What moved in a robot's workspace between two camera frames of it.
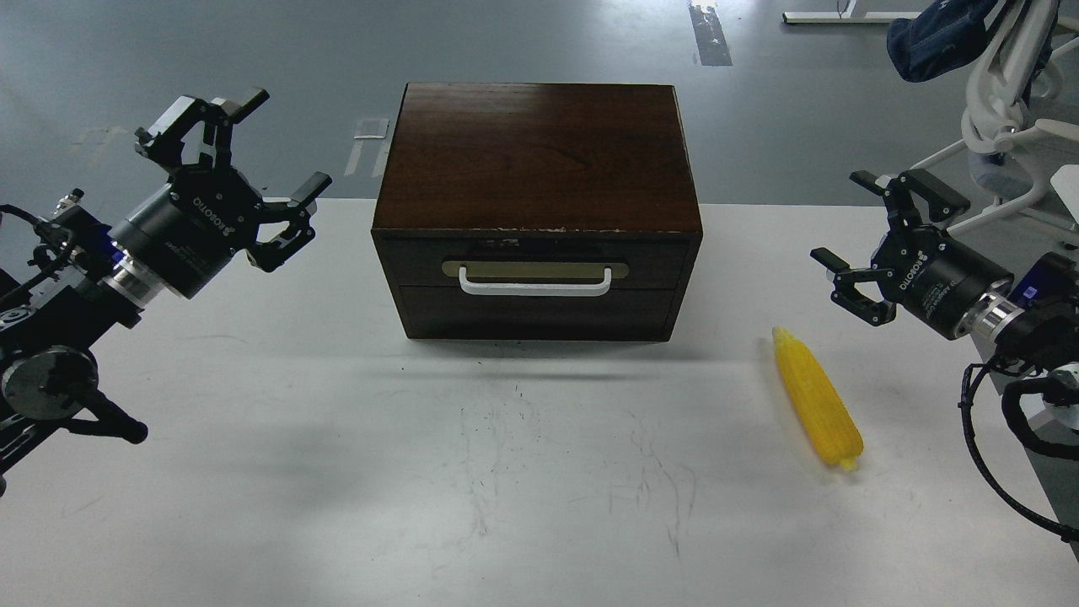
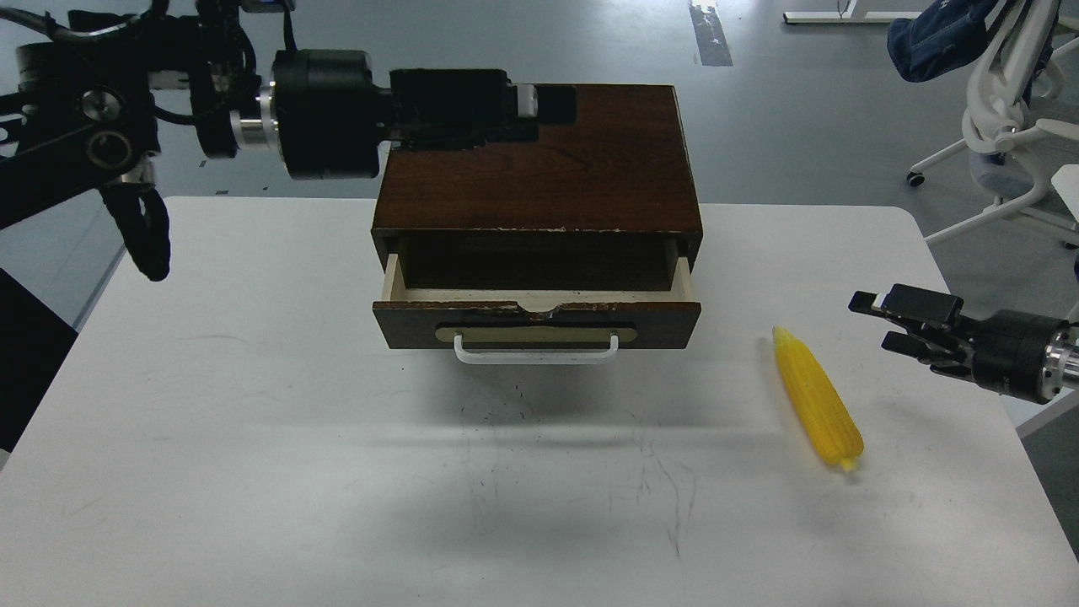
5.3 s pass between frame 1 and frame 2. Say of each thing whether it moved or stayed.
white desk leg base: stayed
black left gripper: moved
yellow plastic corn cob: stayed
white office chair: stayed
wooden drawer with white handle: moved
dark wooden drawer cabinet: stayed
